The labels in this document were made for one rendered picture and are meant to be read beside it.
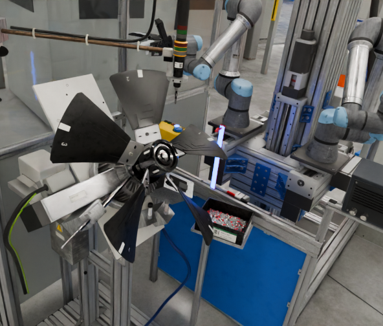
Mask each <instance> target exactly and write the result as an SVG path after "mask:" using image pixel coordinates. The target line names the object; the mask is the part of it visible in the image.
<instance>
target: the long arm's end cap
mask: <svg viewBox="0 0 383 326"><path fill-rule="evenodd" d="M20 218H21V220H22V221H23V224H24V225H25V228H26V229H27V232H28V233H29V232H32V231H34V230H37V229H39V228H42V227H44V226H46V225H48V224H50V223H51V221H50V219H49V216H48V215H47V213H46V211H45V209H44V207H43V205H42V203H41V201H38V202H35V203H33V204H31V205H29V206H27V207H25V208H23V211H22V212H21V214H20Z"/></svg>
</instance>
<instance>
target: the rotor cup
mask: <svg viewBox="0 0 383 326"><path fill-rule="evenodd" d="M148 150H149V153H146V154H144V152H146V151H148ZM163 153H166V154H167V158H163V156H162V154H163ZM178 161H179V158H178V154H177V150H176V149H175V147H174V145H173V144H172V143H171V142H169V141H168V140H165V139H158V140H155V141H153V142H151V143H149V144H148V145H145V146H144V149H143V150H142V152H141V154H140V155H139V157H138V158H137V161H136V162H135V164H134V165H133V166H128V165H127V168H128V170H129V172H130V174H131V176H132V177H133V178H134V179H135V180H136V181H137V182H139V183H140V180H142V177H143V176H144V173H145V170H146V168H147V169H148V170H149V184H152V183H154V182H156V181H157V180H158V179H159V178H160V176H162V175H165V174H167V173H170V172H172V171H173V170H174V169H175V168H176V167H177V164H178ZM156 170H159V171H158V172H156V173H153V171H156Z"/></svg>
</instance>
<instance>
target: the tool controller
mask: <svg viewBox="0 0 383 326"><path fill-rule="evenodd" d="M342 211H343V212H346V213H348V214H350V215H353V216H355V217H357V218H359V219H362V220H363V221H366V222H368V223H371V224H373V225H375V226H378V227H379V228H382V229H383V165H382V164H379V163H377V162H373V161H371V160H368V159H366V158H363V159H362V160H361V161H360V163H359V165H358V166H357V167H356V169H355V170H354V172H353V174H352V175H351V179H350V182H349V185H348V188H347V192H346V195H345V198H344V202H343V204H342Z"/></svg>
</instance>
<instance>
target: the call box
mask: <svg viewBox="0 0 383 326"><path fill-rule="evenodd" d="M159 127H160V133H161V137H162V139H165V140H168V141H169V142H170V141H171V140H173V139H174V138H175V137H176V136H177V135H179V134H180V133H181V132H182V131H184V130H185V129H183V130H182V131H181V132H176V131H174V128H175V126H173V125H171V124H167V123H166V122H164V121H162V122H161V123H160V124H159Z"/></svg>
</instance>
